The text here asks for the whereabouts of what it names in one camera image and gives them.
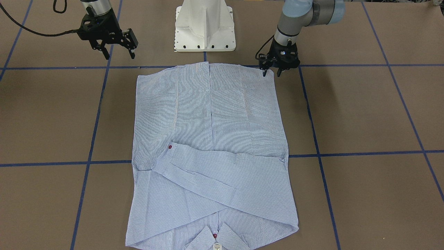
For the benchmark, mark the blue tape line crosswise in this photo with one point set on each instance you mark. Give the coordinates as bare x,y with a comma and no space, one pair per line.
159,67

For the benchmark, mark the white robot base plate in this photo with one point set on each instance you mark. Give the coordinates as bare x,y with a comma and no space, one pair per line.
204,26

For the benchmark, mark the light blue striped shirt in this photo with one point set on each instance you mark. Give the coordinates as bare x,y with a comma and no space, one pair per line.
210,161

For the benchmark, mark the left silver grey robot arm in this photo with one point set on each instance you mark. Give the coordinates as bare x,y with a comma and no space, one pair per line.
297,14

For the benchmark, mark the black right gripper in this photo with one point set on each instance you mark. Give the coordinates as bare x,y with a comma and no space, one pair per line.
111,35

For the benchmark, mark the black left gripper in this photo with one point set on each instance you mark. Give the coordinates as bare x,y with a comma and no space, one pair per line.
272,59

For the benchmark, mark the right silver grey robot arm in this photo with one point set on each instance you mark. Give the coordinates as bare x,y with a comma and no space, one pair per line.
97,8

